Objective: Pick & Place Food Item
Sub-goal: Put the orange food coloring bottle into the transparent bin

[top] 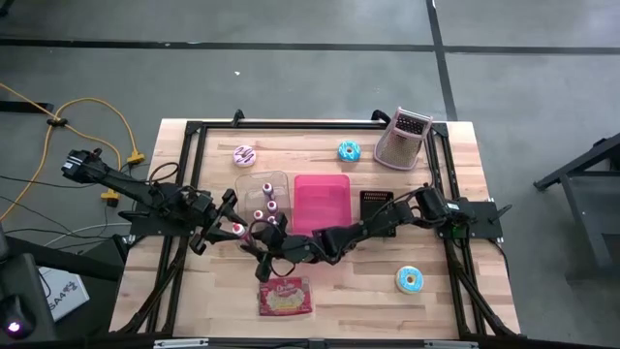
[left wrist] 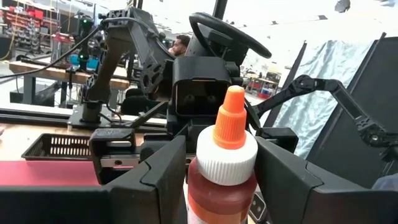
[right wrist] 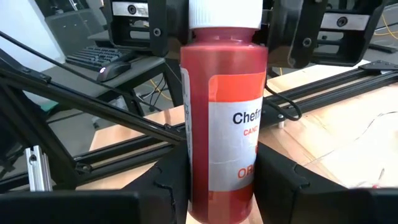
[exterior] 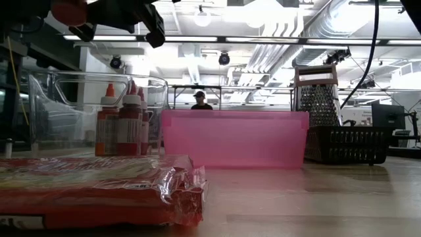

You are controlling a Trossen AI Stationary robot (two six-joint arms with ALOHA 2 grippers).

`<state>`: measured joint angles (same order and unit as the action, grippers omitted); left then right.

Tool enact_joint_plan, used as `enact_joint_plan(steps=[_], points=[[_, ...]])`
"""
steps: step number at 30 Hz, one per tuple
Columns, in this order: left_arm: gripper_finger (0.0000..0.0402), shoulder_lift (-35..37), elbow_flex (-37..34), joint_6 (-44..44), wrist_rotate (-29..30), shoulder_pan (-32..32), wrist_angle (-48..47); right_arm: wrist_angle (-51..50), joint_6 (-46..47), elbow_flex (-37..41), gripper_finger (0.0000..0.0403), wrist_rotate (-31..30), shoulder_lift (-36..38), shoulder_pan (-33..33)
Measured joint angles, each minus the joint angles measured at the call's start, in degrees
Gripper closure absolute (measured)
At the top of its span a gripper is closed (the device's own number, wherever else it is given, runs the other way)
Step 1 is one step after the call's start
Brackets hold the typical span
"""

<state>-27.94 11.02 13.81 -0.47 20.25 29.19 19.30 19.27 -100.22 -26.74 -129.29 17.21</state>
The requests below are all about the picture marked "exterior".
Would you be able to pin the person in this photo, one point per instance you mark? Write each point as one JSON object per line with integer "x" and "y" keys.
{"x": 201, "y": 106}

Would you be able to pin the red popcorn packet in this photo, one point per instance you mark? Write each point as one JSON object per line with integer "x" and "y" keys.
{"x": 98, "y": 197}

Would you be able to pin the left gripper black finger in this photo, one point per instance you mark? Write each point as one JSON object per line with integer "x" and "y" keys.
{"x": 84, "y": 33}
{"x": 41, "y": 8}

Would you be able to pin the silver ventilation duct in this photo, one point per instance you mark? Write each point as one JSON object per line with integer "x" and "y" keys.
{"x": 345, "y": 19}

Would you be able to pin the black monitor stand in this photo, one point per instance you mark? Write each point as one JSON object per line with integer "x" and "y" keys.
{"x": 415, "y": 128}

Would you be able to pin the black ceiling mounted camera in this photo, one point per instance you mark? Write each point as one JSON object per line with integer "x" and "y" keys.
{"x": 368, "y": 85}
{"x": 338, "y": 56}

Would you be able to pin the black overhead light bar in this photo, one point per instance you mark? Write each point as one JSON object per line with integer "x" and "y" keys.
{"x": 221, "y": 39}

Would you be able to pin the black frame folding table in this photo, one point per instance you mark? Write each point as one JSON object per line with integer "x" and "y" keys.
{"x": 184, "y": 87}

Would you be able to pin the pink translucent plastic bin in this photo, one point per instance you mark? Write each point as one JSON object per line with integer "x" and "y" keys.
{"x": 237, "y": 141}

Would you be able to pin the black computer monitor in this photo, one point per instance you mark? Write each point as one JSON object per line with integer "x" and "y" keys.
{"x": 388, "y": 116}

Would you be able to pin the clear plastic storage bin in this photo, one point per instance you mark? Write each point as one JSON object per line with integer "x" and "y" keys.
{"x": 65, "y": 131}

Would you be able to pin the white round pendant lamp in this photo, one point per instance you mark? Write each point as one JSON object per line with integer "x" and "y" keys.
{"x": 202, "y": 20}

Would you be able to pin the black round spot lamp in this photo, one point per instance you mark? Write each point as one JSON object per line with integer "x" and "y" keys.
{"x": 115, "y": 62}
{"x": 224, "y": 59}

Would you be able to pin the black slotted plastic basket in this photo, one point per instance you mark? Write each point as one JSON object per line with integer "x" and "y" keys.
{"x": 348, "y": 145}

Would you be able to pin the small white cylinder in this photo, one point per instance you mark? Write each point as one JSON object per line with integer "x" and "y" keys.
{"x": 8, "y": 148}

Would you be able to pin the dark shelving unit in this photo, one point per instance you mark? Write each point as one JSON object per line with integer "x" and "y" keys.
{"x": 8, "y": 108}

